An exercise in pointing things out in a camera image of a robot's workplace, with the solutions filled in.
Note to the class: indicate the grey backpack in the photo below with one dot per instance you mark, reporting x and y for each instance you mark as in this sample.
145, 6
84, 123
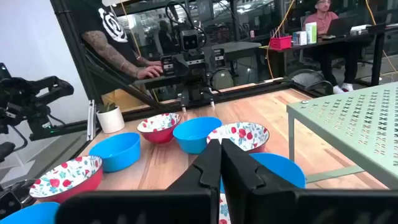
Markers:
222, 80

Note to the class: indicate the person's shoe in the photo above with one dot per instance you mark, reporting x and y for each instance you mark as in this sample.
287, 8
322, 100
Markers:
348, 87
338, 90

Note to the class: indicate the grey desk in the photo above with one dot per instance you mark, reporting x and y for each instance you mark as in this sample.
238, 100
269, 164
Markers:
239, 48

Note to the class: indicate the red box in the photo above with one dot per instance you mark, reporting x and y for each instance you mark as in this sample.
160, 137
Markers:
280, 43

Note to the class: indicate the green and white box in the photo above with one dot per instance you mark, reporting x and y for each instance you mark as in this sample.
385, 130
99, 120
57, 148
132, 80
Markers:
311, 32

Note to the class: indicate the white flat stack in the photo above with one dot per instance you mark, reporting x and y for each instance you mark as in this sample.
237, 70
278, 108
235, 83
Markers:
360, 30

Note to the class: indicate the black laptop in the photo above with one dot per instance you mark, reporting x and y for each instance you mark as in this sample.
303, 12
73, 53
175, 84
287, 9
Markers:
339, 27

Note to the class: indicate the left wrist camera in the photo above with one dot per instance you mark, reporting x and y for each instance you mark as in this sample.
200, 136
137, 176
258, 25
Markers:
189, 40

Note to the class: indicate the white pot with green plant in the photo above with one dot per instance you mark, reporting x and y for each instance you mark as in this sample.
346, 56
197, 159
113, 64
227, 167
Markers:
110, 119

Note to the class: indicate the pink cup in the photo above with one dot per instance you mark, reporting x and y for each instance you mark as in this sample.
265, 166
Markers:
252, 34

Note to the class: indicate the person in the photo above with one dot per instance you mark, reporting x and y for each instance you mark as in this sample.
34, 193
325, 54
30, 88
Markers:
93, 15
166, 39
323, 20

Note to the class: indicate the green perforated metal shelf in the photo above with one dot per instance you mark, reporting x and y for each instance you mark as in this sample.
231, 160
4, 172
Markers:
357, 124

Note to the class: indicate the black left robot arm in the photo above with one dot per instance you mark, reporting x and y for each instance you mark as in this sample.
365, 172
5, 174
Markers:
196, 90

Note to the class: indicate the red bowl with floral inside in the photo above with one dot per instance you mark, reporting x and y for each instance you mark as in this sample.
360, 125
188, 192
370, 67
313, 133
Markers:
224, 211
66, 177
244, 135
159, 127

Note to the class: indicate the black desk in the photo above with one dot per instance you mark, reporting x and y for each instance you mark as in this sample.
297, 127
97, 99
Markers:
342, 40

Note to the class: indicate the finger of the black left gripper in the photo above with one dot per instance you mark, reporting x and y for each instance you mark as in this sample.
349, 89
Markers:
210, 98
183, 101

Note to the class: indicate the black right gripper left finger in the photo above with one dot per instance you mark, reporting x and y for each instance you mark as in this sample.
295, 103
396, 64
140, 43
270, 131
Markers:
174, 205

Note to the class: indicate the silver metal bracket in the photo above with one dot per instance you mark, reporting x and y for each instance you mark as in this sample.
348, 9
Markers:
91, 121

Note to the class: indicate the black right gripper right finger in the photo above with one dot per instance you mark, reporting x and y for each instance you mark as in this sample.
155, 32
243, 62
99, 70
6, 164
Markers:
280, 208

